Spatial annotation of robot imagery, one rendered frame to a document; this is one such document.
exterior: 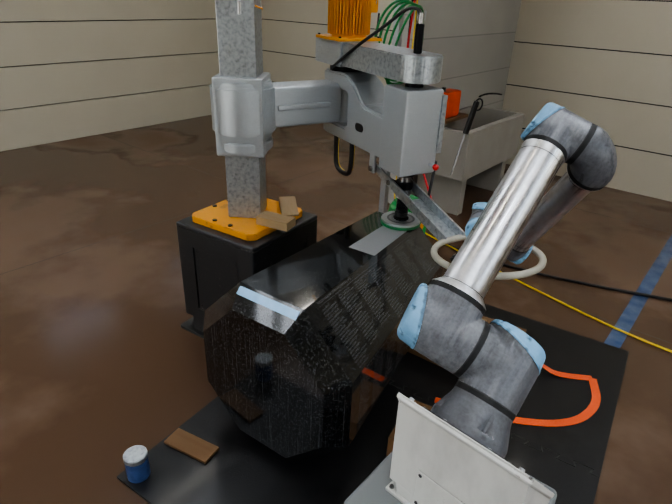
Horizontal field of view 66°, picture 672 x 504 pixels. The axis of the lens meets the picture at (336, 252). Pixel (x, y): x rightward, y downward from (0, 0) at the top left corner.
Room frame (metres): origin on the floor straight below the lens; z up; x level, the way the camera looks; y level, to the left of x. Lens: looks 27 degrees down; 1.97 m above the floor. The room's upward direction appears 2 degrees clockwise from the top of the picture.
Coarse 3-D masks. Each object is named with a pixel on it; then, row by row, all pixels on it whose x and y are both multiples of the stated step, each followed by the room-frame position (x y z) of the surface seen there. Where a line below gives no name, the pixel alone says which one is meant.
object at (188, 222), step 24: (312, 216) 2.89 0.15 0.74; (192, 240) 2.67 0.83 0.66; (216, 240) 2.56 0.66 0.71; (240, 240) 2.52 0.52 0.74; (264, 240) 2.53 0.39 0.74; (288, 240) 2.67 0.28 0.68; (312, 240) 2.88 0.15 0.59; (192, 264) 2.68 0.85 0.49; (216, 264) 2.58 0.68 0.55; (240, 264) 2.47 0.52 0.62; (264, 264) 2.49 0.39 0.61; (192, 288) 2.69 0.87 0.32; (216, 288) 2.59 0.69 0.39; (192, 312) 2.70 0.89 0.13
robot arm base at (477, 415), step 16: (464, 384) 0.93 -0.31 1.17; (448, 400) 0.91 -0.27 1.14; (464, 400) 0.89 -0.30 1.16; (480, 400) 0.88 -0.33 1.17; (448, 416) 0.86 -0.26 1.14; (464, 416) 0.85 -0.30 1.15; (480, 416) 0.85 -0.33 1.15; (496, 416) 0.86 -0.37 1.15; (512, 416) 0.87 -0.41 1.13; (480, 432) 0.82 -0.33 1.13; (496, 432) 0.83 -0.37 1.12; (496, 448) 0.81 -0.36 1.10
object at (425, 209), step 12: (384, 180) 2.65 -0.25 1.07; (396, 192) 2.55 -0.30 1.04; (420, 192) 2.55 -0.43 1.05; (408, 204) 2.45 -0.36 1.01; (420, 204) 2.49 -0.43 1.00; (432, 204) 2.46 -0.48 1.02; (420, 216) 2.36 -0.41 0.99; (432, 216) 2.41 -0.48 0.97; (444, 216) 2.37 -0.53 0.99; (432, 228) 2.27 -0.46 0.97; (444, 228) 2.32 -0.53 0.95; (456, 228) 2.29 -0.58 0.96
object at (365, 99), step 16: (336, 80) 3.07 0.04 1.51; (352, 80) 2.94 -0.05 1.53; (368, 80) 2.99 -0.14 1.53; (352, 96) 2.91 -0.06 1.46; (368, 96) 2.88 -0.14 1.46; (352, 112) 2.90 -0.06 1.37; (368, 112) 2.76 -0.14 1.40; (336, 128) 3.05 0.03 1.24; (352, 128) 2.89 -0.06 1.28; (368, 128) 2.75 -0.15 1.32; (368, 144) 2.74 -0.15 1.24
